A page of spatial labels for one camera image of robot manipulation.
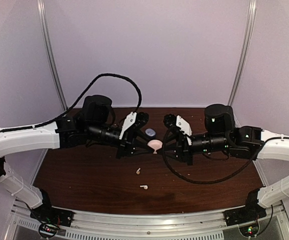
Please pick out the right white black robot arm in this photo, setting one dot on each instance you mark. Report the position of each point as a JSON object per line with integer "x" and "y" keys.
{"x": 222, "y": 135}

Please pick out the aluminium frame post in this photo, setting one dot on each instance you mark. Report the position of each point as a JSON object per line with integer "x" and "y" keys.
{"x": 248, "y": 33}
{"x": 41, "y": 8}

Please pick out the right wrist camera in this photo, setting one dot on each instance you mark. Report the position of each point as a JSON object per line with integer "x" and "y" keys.
{"x": 176, "y": 122}

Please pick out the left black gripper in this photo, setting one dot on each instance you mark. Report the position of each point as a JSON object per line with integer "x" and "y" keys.
{"x": 129, "y": 141}

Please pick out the left aluminium frame post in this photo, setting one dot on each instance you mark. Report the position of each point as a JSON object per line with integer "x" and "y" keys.
{"x": 41, "y": 8}

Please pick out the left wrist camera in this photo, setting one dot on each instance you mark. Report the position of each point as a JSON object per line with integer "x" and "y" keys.
{"x": 134, "y": 121}

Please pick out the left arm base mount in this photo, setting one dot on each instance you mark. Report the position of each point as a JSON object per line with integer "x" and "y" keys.
{"x": 51, "y": 221}

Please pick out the purple earbud charging case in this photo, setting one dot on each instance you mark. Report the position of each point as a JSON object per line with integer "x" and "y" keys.
{"x": 150, "y": 132}

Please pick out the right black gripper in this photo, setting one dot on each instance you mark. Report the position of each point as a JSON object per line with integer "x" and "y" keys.
{"x": 181, "y": 149}

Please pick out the pink round charging case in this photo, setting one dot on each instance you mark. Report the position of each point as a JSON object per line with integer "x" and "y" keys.
{"x": 155, "y": 144}

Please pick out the white stem earbud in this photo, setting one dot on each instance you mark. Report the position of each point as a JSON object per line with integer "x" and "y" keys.
{"x": 145, "y": 187}

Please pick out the right aluminium frame post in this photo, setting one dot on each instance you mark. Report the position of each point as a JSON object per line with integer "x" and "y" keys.
{"x": 248, "y": 33}

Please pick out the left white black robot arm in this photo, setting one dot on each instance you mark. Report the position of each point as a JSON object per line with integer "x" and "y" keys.
{"x": 88, "y": 127}

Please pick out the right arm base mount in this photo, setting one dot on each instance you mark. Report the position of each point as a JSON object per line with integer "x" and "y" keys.
{"x": 246, "y": 218}

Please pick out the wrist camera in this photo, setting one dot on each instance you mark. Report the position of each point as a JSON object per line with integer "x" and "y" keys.
{"x": 134, "y": 121}
{"x": 176, "y": 122}

